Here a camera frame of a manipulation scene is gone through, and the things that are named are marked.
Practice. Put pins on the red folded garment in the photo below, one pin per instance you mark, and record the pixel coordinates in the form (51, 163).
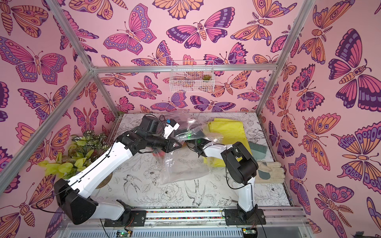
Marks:
(159, 154)

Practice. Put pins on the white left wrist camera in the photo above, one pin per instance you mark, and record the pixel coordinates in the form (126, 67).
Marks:
(170, 126)

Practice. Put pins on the yellow garment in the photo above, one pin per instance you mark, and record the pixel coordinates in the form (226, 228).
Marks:
(232, 131)

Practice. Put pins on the white vacuum bag valve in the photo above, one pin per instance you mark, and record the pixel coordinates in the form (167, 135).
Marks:
(191, 120)

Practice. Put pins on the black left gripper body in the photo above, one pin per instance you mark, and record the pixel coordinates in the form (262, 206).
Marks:
(158, 143)

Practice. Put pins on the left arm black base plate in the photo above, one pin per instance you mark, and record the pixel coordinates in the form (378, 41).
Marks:
(134, 218)

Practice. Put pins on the aluminium frame bars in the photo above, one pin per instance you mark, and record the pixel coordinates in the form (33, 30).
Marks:
(22, 156)

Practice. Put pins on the beige work glove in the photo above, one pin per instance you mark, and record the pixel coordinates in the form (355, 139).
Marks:
(270, 172)

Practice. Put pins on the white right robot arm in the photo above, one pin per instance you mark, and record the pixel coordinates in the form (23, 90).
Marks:
(240, 165)

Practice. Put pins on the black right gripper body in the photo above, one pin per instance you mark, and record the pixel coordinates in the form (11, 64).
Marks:
(193, 142)

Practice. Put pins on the white wire wall basket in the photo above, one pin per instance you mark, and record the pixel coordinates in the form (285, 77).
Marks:
(186, 75)

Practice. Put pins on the clear plastic vacuum bag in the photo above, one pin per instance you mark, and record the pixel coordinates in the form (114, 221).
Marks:
(184, 164)

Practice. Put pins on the aluminium mounting rail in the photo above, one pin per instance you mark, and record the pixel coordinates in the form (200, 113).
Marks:
(282, 222)

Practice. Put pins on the green leafy potted plant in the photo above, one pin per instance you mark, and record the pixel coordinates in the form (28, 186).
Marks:
(82, 152)

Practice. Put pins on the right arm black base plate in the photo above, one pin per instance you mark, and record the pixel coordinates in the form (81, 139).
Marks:
(238, 218)

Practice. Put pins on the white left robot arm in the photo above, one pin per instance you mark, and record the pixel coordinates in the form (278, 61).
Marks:
(74, 195)

